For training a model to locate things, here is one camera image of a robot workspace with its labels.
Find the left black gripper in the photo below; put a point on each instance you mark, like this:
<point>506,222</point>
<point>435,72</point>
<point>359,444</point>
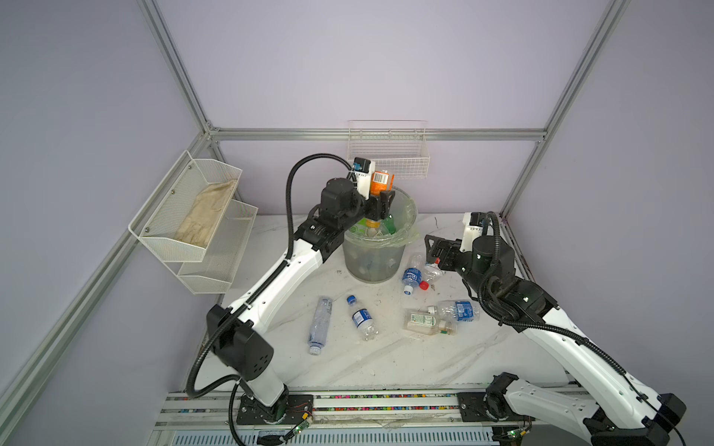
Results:
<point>379,206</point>

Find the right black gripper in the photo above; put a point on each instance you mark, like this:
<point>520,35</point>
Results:
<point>449,251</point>

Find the green label clear bottle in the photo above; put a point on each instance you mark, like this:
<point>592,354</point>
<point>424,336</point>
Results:
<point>372,228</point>

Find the orange label bottle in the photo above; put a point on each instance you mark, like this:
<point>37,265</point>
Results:
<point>382,182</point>

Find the green white label bottle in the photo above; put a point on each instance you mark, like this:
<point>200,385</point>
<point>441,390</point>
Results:
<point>428,324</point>

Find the green soda bottle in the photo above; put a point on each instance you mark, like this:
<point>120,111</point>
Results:
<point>390,225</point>

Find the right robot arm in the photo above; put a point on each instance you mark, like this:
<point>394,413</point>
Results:
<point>621,410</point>

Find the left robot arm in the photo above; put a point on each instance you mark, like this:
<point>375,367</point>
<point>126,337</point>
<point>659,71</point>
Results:
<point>236,332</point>

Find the blue label bottle by bin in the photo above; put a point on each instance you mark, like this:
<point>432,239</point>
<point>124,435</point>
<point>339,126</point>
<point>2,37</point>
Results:
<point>412,276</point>

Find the grey mesh waste bin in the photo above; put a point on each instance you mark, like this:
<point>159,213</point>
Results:
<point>374,265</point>

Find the red label crushed bottle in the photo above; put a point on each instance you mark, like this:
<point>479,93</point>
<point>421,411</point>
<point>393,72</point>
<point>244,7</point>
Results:
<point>430,273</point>

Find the blue label bottle right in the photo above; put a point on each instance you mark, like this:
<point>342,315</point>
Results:
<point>458,311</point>

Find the small blue label bottle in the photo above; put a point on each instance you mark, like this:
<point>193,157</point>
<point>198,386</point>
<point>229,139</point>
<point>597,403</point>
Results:
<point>362,318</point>

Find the crushed clear bottle white cap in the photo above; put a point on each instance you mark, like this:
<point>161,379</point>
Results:
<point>320,326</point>

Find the beige cloth in shelf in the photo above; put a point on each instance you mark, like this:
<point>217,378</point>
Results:
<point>203,219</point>

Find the white mesh two-tier shelf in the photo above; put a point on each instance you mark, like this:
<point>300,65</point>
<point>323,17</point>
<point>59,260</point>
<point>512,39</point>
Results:
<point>203,271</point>

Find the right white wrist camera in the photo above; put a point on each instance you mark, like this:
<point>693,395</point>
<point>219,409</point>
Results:
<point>476,224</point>

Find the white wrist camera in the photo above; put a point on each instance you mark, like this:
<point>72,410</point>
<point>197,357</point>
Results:
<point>476,224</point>
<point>363,171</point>

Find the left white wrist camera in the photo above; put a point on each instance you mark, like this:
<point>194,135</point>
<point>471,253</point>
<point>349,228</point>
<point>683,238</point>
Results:
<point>363,171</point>

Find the white wire wall basket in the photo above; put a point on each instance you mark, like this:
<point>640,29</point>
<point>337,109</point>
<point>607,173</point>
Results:
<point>396,146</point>

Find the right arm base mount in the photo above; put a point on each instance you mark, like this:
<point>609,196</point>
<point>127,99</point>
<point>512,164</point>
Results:
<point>477,406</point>

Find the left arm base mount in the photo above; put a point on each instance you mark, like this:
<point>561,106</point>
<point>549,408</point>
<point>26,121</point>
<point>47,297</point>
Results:
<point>273,410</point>

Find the aluminium front rail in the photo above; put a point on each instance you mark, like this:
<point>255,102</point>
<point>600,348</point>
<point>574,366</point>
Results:
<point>392,409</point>

